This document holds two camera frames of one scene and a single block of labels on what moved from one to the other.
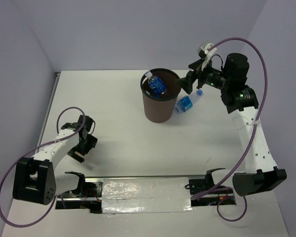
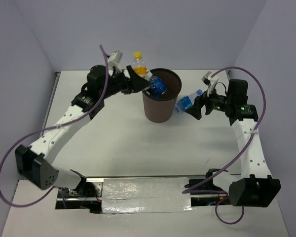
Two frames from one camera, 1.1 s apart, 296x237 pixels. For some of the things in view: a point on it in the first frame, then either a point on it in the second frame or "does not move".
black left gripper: x=91 y=142 -> x=127 y=82
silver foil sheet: x=145 y=195 does not move
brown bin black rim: x=160 y=109 does not move
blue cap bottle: x=186 y=103 does not move
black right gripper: x=186 y=83 -> x=195 y=110
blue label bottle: x=156 y=84 does not move
